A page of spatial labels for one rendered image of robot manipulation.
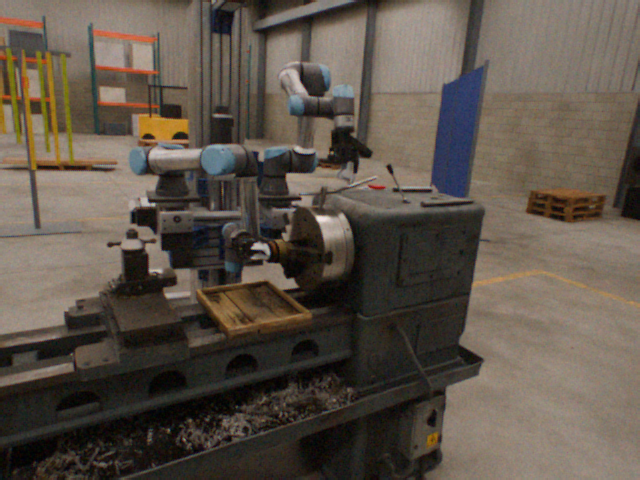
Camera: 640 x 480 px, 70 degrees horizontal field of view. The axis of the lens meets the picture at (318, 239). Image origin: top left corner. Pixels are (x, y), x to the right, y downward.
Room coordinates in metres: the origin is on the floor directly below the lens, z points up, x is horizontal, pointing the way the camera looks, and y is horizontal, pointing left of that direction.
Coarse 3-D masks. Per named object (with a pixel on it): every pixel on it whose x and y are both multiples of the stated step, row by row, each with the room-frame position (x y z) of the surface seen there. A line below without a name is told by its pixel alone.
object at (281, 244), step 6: (276, 240) 1.55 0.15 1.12; (282, 240) 1.56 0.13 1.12; (270, 246) 1.52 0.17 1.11; (276, 246) 1.53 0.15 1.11; (282, 246) 1.53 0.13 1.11; (288, 246) 1.55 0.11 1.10; (270, 252) 1.51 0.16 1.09; (276, 252) 1.52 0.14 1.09; (282, 252) 1.52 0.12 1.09; (288, 252) 1.53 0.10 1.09; (270, 258) 1.51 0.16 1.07; (276, 258) 1.52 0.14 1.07; (282, 258) 1.53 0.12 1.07
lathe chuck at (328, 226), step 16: (304, 208) 1.62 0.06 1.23; (304, 224) 1.61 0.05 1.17; (320, 224) 1.53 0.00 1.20; (336, 224) 1.56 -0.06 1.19; (320, 240) 1.51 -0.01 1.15; (336, 240) 1.52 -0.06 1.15; (336, 256) 1.51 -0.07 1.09; (304, 272) 1.59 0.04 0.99; (320, 272) 1.50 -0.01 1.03; (336, 272) 1.52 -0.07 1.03; (304, 288) 1.59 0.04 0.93; (320, 288) 1.55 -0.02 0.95
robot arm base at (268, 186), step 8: (264, 176) 2.25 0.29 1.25; (272, 176) 2.23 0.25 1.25; (280, 176) 2.24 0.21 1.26; (264, 184) 2.24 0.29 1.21; (272, 184) 2.22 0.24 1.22; (280, 184) 2.23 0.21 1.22; (264, 192) 2.22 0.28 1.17; (272, 192) 2.21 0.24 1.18; (280, 192) 2.22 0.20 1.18; (288, 192) 2.27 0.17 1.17
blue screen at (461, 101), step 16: (464, 80) 7.61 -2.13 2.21; (480, 80) 6.34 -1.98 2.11; (448, 96) 9.20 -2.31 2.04; (464, 96) 7.40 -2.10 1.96; (480, 96) 6.16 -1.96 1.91; (448, 112) 8.91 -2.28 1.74; (464, 112) 7.19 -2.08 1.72; (480, 112) 6.16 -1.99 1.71; (448, 128) 8.63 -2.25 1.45; (464, 128) 7.00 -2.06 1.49; (448, 144) 8.41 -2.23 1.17; (464, 144) 6.81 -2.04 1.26; (448, 160) 8.10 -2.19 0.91; (464, 160) 6.63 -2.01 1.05; (432, 176) 10.06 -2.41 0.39; (448, 176) 7.86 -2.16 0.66; (464, 176) 6.45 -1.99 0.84; (448, 192) 7.62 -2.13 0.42; (464, 192) 6.19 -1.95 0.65; (480, 240) 6.12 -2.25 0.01
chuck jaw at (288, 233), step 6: (288, 216) 1.64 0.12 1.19; (294, 216) 1.65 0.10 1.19; (288, 222) 1.63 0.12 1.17; (294, 222) 1.64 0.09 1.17; (282, 228) 1.63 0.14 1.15; (288, 228) 1.61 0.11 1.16; (294, 228) 1.62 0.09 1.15; (300, 228) 1.63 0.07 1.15; (282, 234) 1.59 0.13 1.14; (288, 234) 1.60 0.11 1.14; (294, 234) 1.61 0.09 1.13; (300, 234) 1.62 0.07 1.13; (288, 240) 1.58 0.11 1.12; (294, 240) 1.60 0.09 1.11; (300, 240) 1.62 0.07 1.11
